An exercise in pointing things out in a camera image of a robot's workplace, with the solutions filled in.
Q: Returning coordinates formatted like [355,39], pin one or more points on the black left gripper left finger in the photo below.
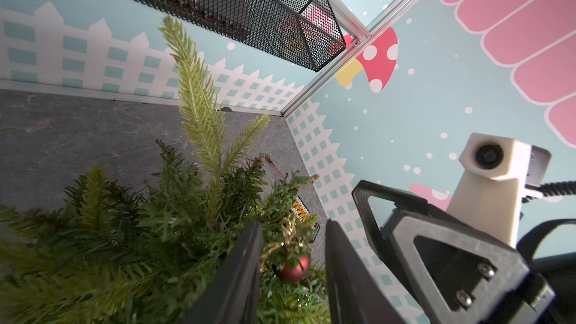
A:
[233,295]

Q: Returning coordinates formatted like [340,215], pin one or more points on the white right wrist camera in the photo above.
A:
[498,173]

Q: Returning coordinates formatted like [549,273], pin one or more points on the small red ball ornament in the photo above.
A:
[292,274]

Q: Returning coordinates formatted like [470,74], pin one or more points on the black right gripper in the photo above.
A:
[460,275]

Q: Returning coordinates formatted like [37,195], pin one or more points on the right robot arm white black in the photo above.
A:
[550,228]

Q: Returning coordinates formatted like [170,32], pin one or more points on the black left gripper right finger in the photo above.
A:
[353,295]

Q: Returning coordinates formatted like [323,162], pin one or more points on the small green christmas tree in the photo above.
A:
[113,255]

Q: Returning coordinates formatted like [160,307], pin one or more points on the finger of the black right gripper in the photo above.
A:
[376,203]

